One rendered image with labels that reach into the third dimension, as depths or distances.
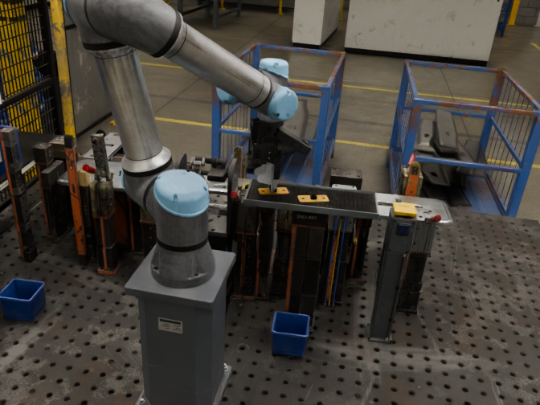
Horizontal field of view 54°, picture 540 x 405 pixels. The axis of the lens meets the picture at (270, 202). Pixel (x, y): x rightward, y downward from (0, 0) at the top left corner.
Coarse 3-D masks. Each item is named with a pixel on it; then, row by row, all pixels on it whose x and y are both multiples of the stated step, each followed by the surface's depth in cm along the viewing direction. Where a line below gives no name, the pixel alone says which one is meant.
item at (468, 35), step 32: (352, 0) 873; (384, 0) 864; (416, 0) 856; (448, 0) 847; (480, 0) 839; (352, 32) 896; (384, 32) 886; (416, 32) 877; (448, 32) 868; (480, 32) 860; (480, 64) 884
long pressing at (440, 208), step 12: (120, 168) 196; (60, 180) 184; (120, 180) 187; (240, 180) 193; (216, 192) 185; (420, 204) 185; (432, 204) 185; (444, 204) 187; (384, 216) 176; (444, 216) 178
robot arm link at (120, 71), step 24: (72, 0) 98; (96, 48) 102; (120, 48) 102; (120, 72) 106; (120, 96) 109; (144, 96) 111; (120, 120) 112; (144, 120) 113; (144, 144) 116; (144, 168) 117; (168, 168) 121; (144, 192) 118
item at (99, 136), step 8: (96, 136) 166; (104, 136) 170; (96, 144) 168; (104, 144) 169; (96, 152) 169; (104, 152) 170; (96, 160) 171; (104, 160) 171; (96, 168) 173; (104, 168) 173
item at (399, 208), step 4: (396, 204) 148; (400, 204) 148; (404, 204) 148; (408, 204) 148; (412, 204) 149; (396, 208) 146; (400, 208) 146; (404, 208) 146; (408, 208) 146; (412, 208) 146; (396, 212) 144; (400, 212) 144; (404, 212) 144; (408, 212) 144; (412, 212) 144; (412, 216) 144
